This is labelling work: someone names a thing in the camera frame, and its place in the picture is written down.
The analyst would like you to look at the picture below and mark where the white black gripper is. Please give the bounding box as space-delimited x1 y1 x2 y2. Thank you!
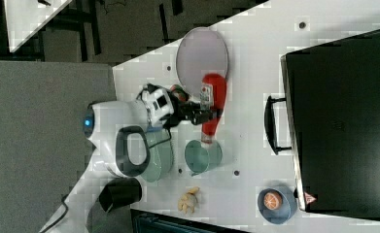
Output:
138 83 222 128

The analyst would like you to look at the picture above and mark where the red ketchup bottle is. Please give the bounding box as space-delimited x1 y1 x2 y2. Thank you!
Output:
200 73 226 149

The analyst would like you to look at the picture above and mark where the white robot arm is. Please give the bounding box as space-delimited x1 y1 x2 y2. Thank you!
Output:
84 83 224 179

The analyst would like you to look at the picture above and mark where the green oval strainer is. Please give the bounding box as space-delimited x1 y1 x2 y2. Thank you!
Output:
141 130 174 183

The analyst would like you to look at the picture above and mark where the green mug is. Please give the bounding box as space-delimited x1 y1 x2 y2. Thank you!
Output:
185 140 223 176

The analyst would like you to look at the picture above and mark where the grey round plate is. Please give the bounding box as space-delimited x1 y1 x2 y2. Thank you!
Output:
176 27 228 97

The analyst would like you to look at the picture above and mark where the black cylinder base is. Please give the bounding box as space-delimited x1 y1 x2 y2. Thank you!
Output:
99 178 143 213

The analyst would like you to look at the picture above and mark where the orange slice toy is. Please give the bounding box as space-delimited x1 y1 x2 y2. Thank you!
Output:
264 191 283 210

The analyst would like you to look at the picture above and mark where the blue bowl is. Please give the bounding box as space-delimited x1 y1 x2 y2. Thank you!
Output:
257 186 297 224

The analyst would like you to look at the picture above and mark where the black toaster oven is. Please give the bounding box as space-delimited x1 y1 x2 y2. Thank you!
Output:
280 29 380 221

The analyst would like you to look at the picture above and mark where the white side table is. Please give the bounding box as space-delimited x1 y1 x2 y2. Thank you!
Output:
3 0 73 52

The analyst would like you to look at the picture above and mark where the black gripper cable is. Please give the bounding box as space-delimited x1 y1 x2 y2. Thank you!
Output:
38 126 173 233

